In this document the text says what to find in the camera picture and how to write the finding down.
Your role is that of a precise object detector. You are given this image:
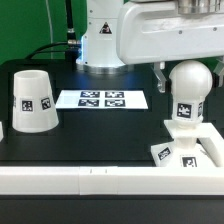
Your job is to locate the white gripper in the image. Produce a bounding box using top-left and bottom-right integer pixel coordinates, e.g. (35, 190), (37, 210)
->
(116, 1), (224, 93)

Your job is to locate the white marker sheet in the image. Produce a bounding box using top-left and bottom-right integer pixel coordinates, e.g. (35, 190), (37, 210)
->
(56, 90), (148, 109)

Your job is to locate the white block at left edge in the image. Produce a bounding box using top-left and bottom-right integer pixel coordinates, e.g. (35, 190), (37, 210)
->
(0, 121), (4, 142)

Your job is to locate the white lamp base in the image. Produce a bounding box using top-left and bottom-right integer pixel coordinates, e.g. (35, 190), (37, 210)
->
(151, 120), (224, 168)

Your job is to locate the white table edge rail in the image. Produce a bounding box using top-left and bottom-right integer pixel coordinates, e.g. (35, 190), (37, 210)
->
(0, 166), (224, 195)

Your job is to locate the white lamp bulb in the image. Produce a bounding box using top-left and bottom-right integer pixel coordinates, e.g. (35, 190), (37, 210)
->
(169, 60), (213, 128)

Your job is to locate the white lamp shade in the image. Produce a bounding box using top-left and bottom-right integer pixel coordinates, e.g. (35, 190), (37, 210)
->
(12, 70), (59, 133)

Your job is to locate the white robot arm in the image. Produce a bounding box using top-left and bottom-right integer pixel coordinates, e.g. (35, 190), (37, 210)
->
(77, 0), (224, 92)

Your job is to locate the black cable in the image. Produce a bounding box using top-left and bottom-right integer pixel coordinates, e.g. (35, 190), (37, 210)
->
(24, 0), (83, 60)

